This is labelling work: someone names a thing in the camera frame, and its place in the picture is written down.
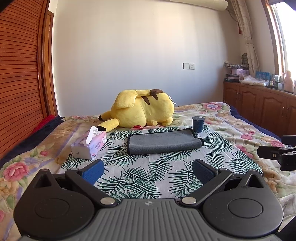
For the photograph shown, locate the palm leaf print cloth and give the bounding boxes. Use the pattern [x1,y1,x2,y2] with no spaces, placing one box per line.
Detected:
[59,124,263,204]

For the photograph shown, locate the wooden door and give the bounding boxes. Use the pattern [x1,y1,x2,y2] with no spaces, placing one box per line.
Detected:
[42,11,58,116]

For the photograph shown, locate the pink patterned box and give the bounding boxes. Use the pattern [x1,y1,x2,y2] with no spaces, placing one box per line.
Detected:
[231,68,249,77]

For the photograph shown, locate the wooden low cabinet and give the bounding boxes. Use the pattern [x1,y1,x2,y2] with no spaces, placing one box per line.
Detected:
[223,82,295,137]

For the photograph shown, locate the wooden slatted headboard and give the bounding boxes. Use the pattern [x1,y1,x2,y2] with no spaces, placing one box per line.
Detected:
[1,0,49,157]

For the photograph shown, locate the stack of dark books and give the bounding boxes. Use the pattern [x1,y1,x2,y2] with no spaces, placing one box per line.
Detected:
[224,74,240,83]

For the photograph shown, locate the blue picture box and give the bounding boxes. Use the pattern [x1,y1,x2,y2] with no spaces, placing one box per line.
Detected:
[255,71,271,81]

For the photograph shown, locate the grey folded towel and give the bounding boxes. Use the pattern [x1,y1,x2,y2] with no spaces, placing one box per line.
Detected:
[127,128,204,155]

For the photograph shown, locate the pink tissue box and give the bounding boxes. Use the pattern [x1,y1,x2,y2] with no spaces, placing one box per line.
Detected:
[71,126,107,160]

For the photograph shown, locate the yellow pikachu plush toy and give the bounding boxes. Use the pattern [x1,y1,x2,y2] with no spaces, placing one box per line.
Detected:
[97,89,175,132]

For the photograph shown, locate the white plastic bag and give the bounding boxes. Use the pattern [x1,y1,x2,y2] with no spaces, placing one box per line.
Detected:
[240,75,269,87]

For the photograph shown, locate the white air conditioner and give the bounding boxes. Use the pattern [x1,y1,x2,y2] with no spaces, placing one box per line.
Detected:
[165,0,228,11]

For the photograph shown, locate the white wall socket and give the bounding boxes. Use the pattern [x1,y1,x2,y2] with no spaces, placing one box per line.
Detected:
[183,63,195,70]

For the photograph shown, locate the pink figurine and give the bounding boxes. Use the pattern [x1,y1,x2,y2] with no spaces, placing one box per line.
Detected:
[284,70,295,93]

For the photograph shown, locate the floral curtain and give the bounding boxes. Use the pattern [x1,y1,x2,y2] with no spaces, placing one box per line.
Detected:
[230,0,259,77]

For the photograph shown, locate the dark blue cup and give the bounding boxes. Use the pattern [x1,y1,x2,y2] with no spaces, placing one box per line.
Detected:
[192,116,205,133]

